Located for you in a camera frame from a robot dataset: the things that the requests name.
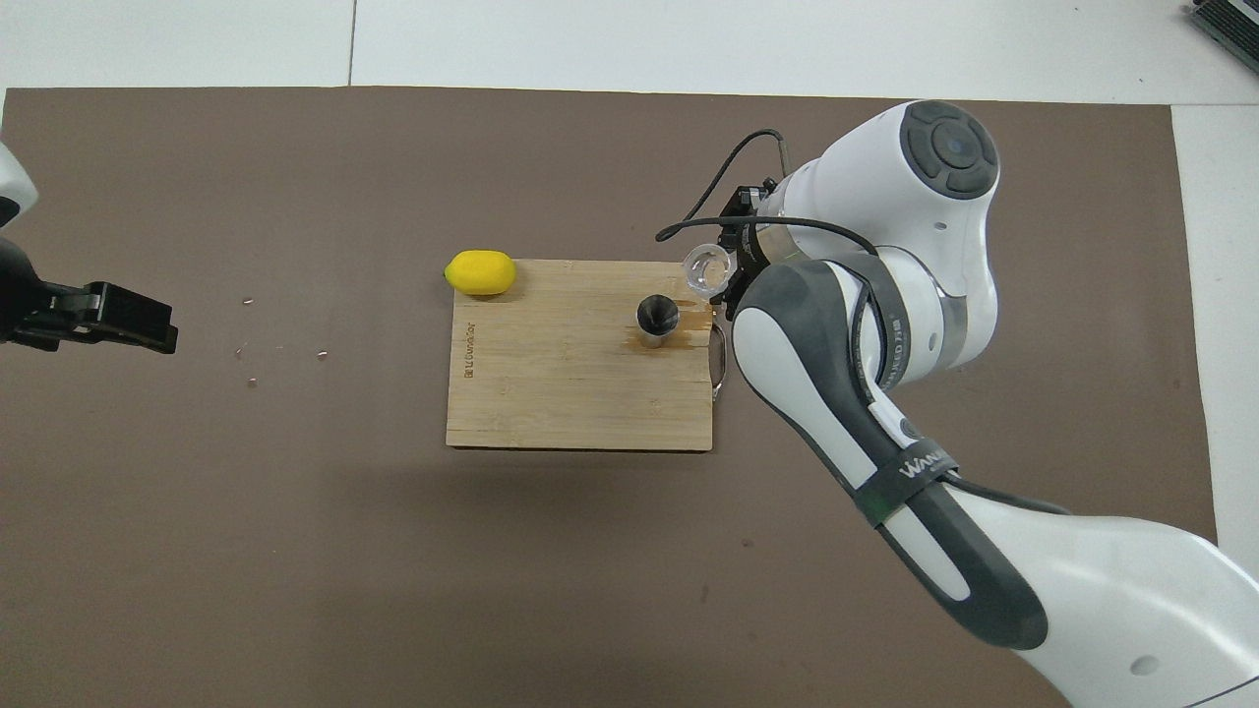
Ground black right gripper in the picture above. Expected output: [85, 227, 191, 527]
[716, 180, 785, 312]

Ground clear glass cup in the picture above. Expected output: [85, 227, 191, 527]
[682, 243, 735, 301]

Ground steel jigger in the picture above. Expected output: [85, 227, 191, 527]
[635, 293, 682, 352]

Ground brown table mat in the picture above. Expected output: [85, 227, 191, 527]
[0, 86, 1238, 708]

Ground yellow lemon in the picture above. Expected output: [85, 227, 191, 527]
[444, 249, 518, 298]

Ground wooden cutting board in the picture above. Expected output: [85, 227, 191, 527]
[446, 259, 731, 453]

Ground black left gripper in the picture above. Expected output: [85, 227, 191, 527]
[0, 277, 181, 356]

